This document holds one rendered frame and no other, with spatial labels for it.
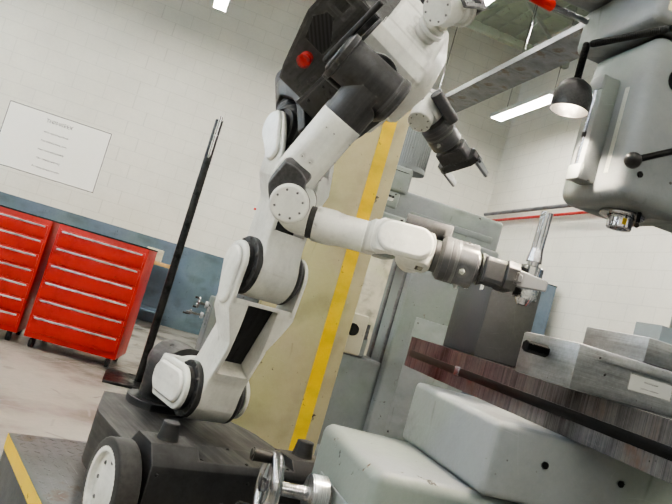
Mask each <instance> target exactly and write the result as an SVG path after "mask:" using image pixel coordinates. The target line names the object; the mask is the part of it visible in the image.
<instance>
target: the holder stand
mask: <svg viewBox="0 0 672 504"><path fill-rule="evenodd" d="M512 292H513V291H512ZM512 292H505V293H502V292H500V291H495V290H493V288H491V287H488V286H485V285H481V284H478V285H474V283H473V282H472V283H471V284H470V286H469V287H468V288H463V287H460V286H459V289H458V292H457V296H456V299H455V303H454V307H453V310H452V314H451V318H450V321H449V325H448V328H447V332H446V336H445V339H444V343H443V346H445V347H448V348H451V349H454V350H457V351H460V352H463V353H466V354H470V355H473V356H476V357H479V358H483V359H486V360H490V361H493V362H496V363H500V364H503V365H507V366H510V367H514V368H515V366H516V363H517V359H518V355H519V351H520V348H521V344H522V340H523V336H524V333H525V332H531V330H532V326H533V322H534V319H535V315H536V311H537V307H538V304H539V300H540V296H541V291H539V292H538V296H537V300H536V302H535V303H534V302H531V304H530V305H529V306H528V307H526V306H522V305H519V304H516V300H515V297H513V296H512Z"/></svg>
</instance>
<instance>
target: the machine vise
mask: <svg viewBox="0 0 672 504"><path fill-rule="evenodd" d="M527 339H528V340H531V341H534V342H537V343H541V344H544V345H547V346H548V347H549V348H550V352H549V355H548V356H546V357H541V356H538V355H535V354H531V353H528V352H525V351H523V349H522V345H523V342H524V341H525V340H527ZM515 371H516V372H519V373H522V374H525V375H528V376H532V377H535V378H538V379H541V380H544V381H547V382H550V383H553V384H556V385H559V386H562V387H565V388H568V389H572V390H575V391H579V392H582V393H586V394H589V395H593V396H596V397H600V398H603V399H607V400H610V401H614V402H617V403H621V404H624V405H628V406H632V407H635V408H639V409H642V410H646V411H649V412H653V413H656V414H660V415H663V416H667V417H670V418H672V371H669V370H666V369H662V368H659V367H656V366H653V365H650V364H646V363H643V362H640V361H637V360H633V359H630V358H627V357H624V356H621V355H617V354H614V353H611V352H608V351H604V350H601V349H598V348H595V347H592V346H588V345H585V344H582V343H578V342H573V341H568V340H564V339H559V338H554V337H550V336H545V335H541V334H536V333H531V332H525V333H524V336H523V340H522V344H521V348H520V351H519V355H518V359H517V363H516V366H515Z"/></svg>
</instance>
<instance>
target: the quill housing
mask: <svg viewBox="0 0 672 504"><path fill-rule="evenodd" d="M603 74H606V75H608V76H610V77H612V78H614V79H617V80H619V81H620V86H619V90H618V93H617V97H616V101H615V105H614V109H613V112H612V116H611V120H610V124H609V128H608V131H607V135H606V139H605V143H604V147H603V150H602V154H601V158H600V162H599V166H598V169H597V173H596V177H595V181H594V183H593V184H587V185H579V184H576V183H574V182H571V181H568V180H565V184H564V188H563V192H562V196H563V200H564V201H565V202H566V204H568V205H569V206H571V207H574V208H576V209H579V210H582V211H585V212H587V213H590V214H593V215H595V216H598V217H601V218H603V219H606V220H607V218H606V217H604V216H602V215H600V214H599V209H600V208H603V207H612V208H620V209H625V210H630V211H633V212H636V213H638V212H641V213H642V215H643V216H644V217H645V221H644V222H643V223H639V227H641V226H661V225H672V155H670V156H665V157H661V158H656V159H652V160H648V161H643V162H642V163H641V165H640V166H639V167H638V168H635V169H630V168H627V167H626V166H625V164H624V157H625V155H626V154H628V153H629V152H637V153H639V154H640V155H643V154H648V153H652V152H657V151H661V150H666V149H670V148H672V40H670V39H667V38H656V39H654V40H651V41H649V42H646V43H644V44H642V45H639V46H637V47H634V48H632V49H630V50H627V51H625V52H623V53H620V54H618V55H615V56H613V57H611V58H608V59H606V60H604V61H602V62H600V63H599V64H598V65H597V67H596V69H595V72H594V75H593V78H595V77H598V76H600V75H603Z"/></svg>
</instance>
